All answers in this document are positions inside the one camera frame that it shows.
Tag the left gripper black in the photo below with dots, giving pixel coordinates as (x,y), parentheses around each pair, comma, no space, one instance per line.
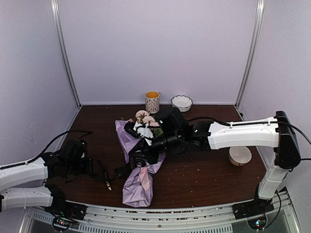
(87,168)

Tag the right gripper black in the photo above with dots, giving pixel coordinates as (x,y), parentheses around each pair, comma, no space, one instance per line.
(146,153)

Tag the pink carnation stem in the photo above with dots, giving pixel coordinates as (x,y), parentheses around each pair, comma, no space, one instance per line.
(155,129)

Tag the pale pink rose stem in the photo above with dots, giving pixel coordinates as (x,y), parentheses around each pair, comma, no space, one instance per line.
(144,117)

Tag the black printed ribbon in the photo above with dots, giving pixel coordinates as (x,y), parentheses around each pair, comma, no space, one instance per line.
(100,173)

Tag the purple wrapping paper sheet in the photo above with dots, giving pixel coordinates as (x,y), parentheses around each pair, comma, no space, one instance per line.
(138,188)

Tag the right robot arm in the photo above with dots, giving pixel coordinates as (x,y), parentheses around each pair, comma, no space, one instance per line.
(208,134)

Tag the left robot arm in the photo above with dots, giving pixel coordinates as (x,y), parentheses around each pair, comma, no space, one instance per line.
(14,176)

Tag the white scalloped bowl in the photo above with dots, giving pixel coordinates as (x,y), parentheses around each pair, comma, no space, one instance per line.
(183,103)

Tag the patterned cup with orange inside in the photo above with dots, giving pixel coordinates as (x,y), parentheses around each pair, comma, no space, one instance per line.
(152,102)

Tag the left green circuit board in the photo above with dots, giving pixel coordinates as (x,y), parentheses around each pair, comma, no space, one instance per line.
(61,224)

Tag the green circuit board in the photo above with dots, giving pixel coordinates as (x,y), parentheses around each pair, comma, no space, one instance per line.
(257,224)
(61,224)

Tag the plain white bowl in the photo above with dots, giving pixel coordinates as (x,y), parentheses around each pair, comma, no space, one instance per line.
(239,156)

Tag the right green circuit board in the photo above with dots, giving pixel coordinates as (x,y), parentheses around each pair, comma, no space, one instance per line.
(257,224)

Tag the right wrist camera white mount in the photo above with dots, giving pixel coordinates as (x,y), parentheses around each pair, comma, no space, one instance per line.
(138,130)

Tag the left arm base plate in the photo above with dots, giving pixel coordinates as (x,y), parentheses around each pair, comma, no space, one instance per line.
(70,210)

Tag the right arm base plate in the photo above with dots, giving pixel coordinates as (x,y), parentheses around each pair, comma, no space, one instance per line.
(252,208)

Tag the right aluminium frame post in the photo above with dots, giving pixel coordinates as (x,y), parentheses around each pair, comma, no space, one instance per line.
(252,50)

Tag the aluminium frame post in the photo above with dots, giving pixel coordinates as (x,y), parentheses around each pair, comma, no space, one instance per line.
(252,50)
(63,51)

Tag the front aluminium rail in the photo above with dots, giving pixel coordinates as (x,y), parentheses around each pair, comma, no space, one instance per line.
(211,219)

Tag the left aluminium frame post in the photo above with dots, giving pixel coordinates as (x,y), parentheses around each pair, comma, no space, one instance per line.
(63,51)

